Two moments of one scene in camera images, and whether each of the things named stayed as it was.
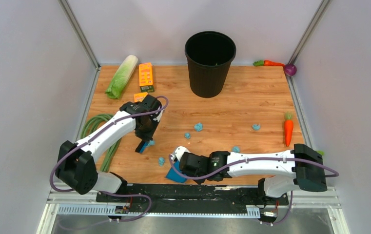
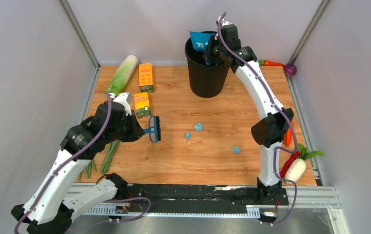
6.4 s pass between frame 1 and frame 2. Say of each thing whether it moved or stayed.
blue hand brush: moved
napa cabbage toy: stayed
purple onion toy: stayed
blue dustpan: moved
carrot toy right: stayed
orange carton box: stayed
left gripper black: moved
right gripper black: moved
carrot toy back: stayed
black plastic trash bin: stayed
